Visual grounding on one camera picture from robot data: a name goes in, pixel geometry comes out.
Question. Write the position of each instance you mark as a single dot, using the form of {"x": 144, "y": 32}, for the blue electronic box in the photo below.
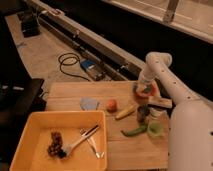
{"x": 92, "y": 69}

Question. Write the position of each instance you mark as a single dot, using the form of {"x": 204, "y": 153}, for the white lidded jar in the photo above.
{"x": 155, "y": 114}

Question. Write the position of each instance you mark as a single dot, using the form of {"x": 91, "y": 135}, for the dark grape bunch toy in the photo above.
{"x": 55, "y": 148}

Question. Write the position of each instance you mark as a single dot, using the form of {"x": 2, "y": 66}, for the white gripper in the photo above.
{"x": 146, "y": 77}

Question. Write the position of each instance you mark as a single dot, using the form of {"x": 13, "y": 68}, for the wooden block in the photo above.
{"x": 158, "y": 101}

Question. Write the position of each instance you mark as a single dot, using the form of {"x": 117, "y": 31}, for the green plastic cup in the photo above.
{"x": 155, "y": 129}

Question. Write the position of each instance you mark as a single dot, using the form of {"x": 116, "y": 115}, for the wooden cutting board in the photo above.
{"x": 124, "y": 154}

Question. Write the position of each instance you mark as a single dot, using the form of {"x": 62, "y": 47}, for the long metal rail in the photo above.
{"x": 108, "y": 56}

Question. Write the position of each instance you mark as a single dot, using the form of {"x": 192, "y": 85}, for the green pepper toy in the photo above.
{"x": 135, "y": 131}

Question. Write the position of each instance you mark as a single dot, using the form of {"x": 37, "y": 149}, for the yellow banana toy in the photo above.
{"x": 125, "y": 111}

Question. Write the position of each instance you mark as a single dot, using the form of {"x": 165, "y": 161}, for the dark spice jar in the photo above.
{"x": 142, "y": 113}

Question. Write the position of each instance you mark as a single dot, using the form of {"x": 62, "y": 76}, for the red bowl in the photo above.
{"x": 144, "y": 91}

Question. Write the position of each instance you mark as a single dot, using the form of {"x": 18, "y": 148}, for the yellow plastic tub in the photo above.
{"x": 31, "y": 153}

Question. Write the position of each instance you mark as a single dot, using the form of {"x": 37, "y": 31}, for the black box on floor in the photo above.
{"x": 29, "y": 26}

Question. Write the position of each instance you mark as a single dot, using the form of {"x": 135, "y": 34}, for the silver fork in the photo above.
{"x": 68, "y": 149}

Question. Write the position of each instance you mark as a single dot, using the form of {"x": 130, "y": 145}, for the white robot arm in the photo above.
{"x": 190, "y": 144}

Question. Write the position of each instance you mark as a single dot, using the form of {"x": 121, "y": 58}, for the orange peach toy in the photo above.
{"x": 111, "y": 105}

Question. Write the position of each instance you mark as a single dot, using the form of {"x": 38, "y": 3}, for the black chair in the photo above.
{"x": 16, "y": 103}

